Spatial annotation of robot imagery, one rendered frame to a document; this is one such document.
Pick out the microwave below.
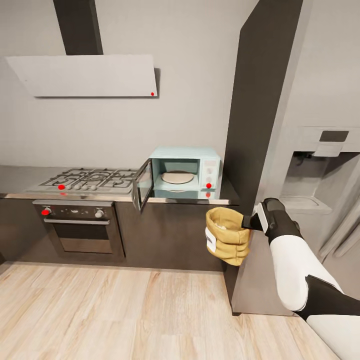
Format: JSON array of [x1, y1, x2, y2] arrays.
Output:
[[131, 146, 220, 216]]

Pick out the popcorn bag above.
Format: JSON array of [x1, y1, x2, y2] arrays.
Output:
[[205, 207, 252, 266]]

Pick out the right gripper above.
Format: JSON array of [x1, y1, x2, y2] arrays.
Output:
[[241, 214, 264, 231]]

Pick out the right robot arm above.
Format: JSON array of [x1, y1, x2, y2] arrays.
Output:
[[241, 198, 360, 360]]

